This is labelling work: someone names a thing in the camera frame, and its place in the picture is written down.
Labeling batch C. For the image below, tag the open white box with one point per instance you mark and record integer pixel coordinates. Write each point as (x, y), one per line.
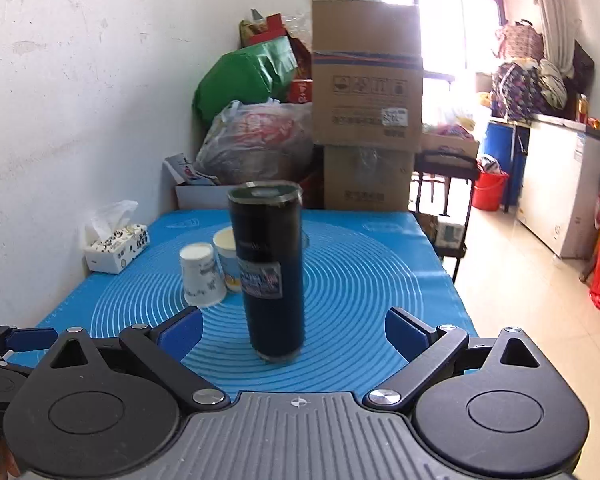
(192, 192)

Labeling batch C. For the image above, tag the large taped cardboard box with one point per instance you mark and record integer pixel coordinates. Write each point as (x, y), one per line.
(367, 75)

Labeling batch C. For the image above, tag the white paper cup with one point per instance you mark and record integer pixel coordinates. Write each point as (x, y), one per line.
(200, 277)

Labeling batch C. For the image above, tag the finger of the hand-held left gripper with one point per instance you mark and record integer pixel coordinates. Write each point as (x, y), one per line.
(30, 340)

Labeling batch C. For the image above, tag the flat cardboard box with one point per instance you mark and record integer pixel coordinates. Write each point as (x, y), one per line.
(450, 142)

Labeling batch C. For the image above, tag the small black side table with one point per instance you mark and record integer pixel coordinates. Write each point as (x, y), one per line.
(442, 180)

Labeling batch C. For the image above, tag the blue silicone mat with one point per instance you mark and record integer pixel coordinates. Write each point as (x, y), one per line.
(365, 280)

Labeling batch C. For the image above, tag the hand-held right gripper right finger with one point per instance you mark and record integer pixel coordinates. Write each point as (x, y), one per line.
(404, 332)

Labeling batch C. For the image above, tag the green bag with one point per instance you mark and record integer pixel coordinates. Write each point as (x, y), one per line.
(245, 77)

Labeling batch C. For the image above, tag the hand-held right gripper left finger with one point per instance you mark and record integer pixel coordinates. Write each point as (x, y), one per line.
(182, 334)

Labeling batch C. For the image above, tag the red gift box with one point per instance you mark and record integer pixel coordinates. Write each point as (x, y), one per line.
(262, 30)

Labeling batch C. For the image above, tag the small red box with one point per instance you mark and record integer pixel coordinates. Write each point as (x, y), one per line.
(301, 91)

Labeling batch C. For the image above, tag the striped pillow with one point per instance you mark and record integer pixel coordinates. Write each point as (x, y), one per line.
(552, 82)

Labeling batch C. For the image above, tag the floral fabric bag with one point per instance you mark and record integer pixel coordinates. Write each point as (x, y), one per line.
(520, 40)
(517, 91)

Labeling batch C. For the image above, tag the red bucket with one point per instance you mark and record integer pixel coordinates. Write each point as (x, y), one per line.
(490, 190)

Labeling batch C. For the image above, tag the clear plastic bag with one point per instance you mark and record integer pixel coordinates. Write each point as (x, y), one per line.
(255, 145)

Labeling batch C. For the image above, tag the small white box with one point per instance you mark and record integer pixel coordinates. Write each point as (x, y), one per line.
(450, 232)

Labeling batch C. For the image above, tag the blue barrel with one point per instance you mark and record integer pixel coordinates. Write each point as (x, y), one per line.
(500, 142)

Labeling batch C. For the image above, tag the tall dark tumbler cup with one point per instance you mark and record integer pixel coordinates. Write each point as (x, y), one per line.
(270, 240)

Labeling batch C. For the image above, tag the plain cardboard box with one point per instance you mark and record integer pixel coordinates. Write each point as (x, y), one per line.
(367, 177)

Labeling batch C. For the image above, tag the white tissue box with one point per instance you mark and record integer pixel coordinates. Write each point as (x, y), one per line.
(114, 250)

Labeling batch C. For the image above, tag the blue printed paper cup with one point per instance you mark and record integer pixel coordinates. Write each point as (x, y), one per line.
(226, 260)

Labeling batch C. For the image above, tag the white chest freezer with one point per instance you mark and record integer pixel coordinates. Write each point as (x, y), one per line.
(562, 185)

